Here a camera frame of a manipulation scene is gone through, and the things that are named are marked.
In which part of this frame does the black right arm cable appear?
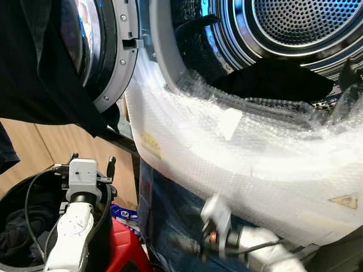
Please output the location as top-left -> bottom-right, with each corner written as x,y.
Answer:
201,237 -> 285,257

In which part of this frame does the yellow label sticker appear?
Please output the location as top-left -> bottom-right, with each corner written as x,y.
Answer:
139,131 -> 163,160

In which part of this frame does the perforated steel washer drum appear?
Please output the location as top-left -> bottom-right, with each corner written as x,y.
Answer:
170,0 -> 363,86

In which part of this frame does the blue and white package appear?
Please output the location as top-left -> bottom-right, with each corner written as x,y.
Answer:
111,204 -> 140,228

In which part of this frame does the white tape piece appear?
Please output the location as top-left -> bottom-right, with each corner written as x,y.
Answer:
218,107 -> 244,142

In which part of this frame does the hanging black garment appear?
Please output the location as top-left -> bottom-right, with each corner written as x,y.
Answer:
0,0 -> 121,173

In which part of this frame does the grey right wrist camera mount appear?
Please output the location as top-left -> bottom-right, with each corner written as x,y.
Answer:
201,193 -> 234,242

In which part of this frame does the yellow triangle warning sticker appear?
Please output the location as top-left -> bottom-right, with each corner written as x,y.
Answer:
329,194 -> 360,211

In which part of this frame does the black mesh garment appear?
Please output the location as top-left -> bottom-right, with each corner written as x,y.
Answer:
173,14 -> 234,86

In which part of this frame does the black plastic laundry bucket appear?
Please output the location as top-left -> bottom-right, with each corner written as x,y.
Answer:
0,167 -> 117,272

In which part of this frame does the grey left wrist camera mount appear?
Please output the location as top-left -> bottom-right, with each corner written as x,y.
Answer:
67,159 -> 102,202

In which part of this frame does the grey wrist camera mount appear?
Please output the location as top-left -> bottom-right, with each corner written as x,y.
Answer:
67,159 -> 102,202
201,193 -> 234,242

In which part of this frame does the black marble countertop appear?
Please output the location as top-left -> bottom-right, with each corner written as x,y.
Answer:
96,125 -> 140,157

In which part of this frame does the dark clothes pile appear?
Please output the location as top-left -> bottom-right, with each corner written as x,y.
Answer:
0,193 -> 64,268

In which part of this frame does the red plastic stool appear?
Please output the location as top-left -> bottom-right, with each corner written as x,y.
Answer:
105,215 -> 151,272

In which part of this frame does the light wooden cabinet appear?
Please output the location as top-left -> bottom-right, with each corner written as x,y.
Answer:
0,118 -> 140,210

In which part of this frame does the bubble wrapped washing machine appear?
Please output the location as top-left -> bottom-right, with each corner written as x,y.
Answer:
122,0 -> 363,272

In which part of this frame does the grey round washer door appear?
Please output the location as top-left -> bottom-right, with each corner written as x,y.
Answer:
60,0 -> 142,114

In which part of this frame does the grey rubber door gasket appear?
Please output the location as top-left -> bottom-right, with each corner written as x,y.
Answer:
149,0 -> 189,92

